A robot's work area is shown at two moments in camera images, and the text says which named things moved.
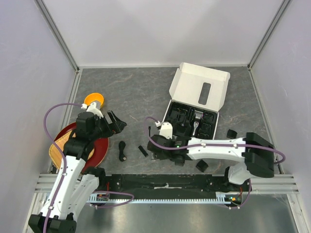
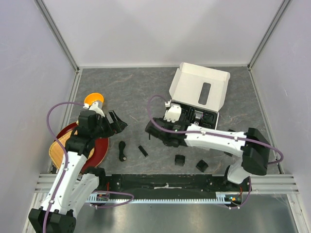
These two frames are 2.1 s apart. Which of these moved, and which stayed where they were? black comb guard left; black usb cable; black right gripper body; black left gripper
Moved: black right gripper body
Stayed: black usb cable; black left gripper; black comb guard left
